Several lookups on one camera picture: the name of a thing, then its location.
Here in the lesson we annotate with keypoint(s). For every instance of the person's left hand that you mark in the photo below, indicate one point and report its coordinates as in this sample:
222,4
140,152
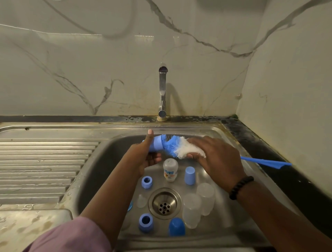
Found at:
139,156

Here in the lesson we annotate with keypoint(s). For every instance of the person's right hand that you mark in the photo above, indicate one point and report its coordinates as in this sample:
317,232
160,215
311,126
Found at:
220,163

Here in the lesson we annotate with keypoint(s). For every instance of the blue cylindrical bottle cap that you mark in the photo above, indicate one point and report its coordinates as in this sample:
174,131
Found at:
157,143
190,176

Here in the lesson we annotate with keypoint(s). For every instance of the cartoon print baby bottle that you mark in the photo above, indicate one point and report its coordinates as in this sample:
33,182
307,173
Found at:
170,171

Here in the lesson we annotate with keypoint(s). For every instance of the blue and white bottle brush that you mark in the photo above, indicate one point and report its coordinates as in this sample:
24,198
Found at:
176,147

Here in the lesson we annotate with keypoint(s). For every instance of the translucent bottle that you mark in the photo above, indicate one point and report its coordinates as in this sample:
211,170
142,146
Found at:
206,200
192,213

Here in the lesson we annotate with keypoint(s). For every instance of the clear silicone nipple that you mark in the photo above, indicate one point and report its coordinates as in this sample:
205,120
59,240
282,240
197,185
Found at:
141,201

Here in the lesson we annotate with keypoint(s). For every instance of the translucent bottle front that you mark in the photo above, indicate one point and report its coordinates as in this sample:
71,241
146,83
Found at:
192,213

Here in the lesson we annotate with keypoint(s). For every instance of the dark blue dome cap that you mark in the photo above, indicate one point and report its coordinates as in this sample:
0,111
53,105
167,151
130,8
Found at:
177,227

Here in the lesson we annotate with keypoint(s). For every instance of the person's right forearm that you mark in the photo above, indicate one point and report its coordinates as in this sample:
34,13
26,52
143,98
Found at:
280,220

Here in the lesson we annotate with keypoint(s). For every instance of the person's left forearm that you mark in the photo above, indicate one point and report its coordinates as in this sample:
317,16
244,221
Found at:
111,202

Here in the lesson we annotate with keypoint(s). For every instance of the metal sink drain strainer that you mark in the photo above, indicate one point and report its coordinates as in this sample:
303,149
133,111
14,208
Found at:
165,203

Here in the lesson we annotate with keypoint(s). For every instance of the chrome sink faucet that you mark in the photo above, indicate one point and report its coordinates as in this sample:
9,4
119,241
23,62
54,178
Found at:
163,91

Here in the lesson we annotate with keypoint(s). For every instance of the stainless steel sink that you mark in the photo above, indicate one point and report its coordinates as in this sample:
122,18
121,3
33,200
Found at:
46,161

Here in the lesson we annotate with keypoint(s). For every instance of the pink shirt sleeve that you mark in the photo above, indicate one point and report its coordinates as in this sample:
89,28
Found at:
67,238

